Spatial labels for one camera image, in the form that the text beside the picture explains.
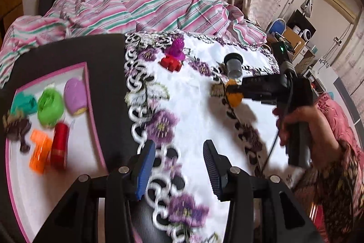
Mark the white air conditioner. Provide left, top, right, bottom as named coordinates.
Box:
left=323, top=0, right=357, bottom=23

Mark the red cylinder capsule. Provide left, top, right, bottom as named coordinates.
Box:
left=51, top=122, right=70, bottom=168

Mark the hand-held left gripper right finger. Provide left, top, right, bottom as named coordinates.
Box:
left=203, top=140, right=323, bottom=243

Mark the green plug-in night light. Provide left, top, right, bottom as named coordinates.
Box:
left=38, top=88, right=65, bottom=128

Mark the person's right forearm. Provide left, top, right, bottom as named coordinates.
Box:
left=293, top=92, right=364, bottom=243

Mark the black shelf unit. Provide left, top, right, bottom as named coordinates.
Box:
left=286, top=10, right=317, bottom=43

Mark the red puzzle block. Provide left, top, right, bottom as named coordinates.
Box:
left=160, top=56, right=182, bottom=72

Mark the lilac oval brush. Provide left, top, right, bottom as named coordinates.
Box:
left=64, top=78, right=88, bottom=116

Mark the white floral embroidered tablecloth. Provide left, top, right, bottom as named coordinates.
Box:
left=124, top=31, right=299, bottom=243

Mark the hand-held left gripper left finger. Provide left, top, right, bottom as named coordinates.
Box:
left=33, top=140, right=156, bottom=243

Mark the brown cardboard box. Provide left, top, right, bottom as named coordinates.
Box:
left=280, top=27, right=307, bottom=54

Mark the orange plastic block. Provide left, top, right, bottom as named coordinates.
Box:
left=28, top=129, right=53, bottom=174

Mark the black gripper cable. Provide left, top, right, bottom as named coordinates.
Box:
left=257, top=67, right=295, bottom=175

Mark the white round appliance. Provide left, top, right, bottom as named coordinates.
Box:
left=293, top=25, right=312, bottom=41

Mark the orange-yellow plastic clip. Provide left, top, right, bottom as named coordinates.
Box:
left=226, top=80, right=244, bottom=107

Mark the pink-rimmed white tray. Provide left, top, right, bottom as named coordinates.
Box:
left=6, top=61, right=107, bottom=243

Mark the black filter with clear cup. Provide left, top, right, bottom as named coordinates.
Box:
left=223, top=53, right=244, bottom=81

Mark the blue plastic stool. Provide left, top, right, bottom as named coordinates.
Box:
left=267, top=19, right=286, bottom=36

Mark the teal plastic piece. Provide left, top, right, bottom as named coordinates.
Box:
left=11, top=92, right=38, bottom=116

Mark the pink green striped cloth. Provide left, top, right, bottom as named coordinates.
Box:
left=0, top=0, right=268, bottom=90

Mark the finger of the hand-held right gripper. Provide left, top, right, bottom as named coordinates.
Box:
left=227, top=76, right=256, bottom=88
left=240, top=92, right=273, bottom=106

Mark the purple hat-shaped strainer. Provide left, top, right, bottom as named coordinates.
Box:
left=165, top=38, right=186, bottom=60

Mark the person's right hand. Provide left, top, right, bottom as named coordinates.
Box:
left=272, top=104, right=342, bottom=159

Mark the garment steamer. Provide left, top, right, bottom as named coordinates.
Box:
left=301, top=0, right=317, bottom=16

